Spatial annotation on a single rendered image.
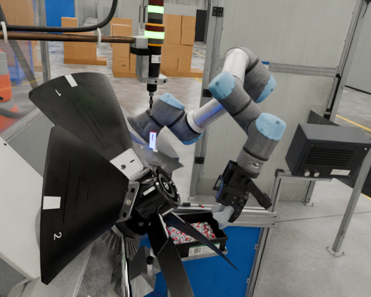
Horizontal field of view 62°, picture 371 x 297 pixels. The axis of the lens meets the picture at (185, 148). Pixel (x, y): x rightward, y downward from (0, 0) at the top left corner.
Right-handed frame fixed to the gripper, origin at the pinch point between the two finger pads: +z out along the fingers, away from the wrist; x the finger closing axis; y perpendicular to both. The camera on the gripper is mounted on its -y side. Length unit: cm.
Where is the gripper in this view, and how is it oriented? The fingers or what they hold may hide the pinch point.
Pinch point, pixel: (224, 225)
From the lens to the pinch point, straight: 95.4
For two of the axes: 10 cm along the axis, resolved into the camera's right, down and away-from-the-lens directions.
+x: 0.6, 3.9, -9.2
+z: -3.8, 8.6, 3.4
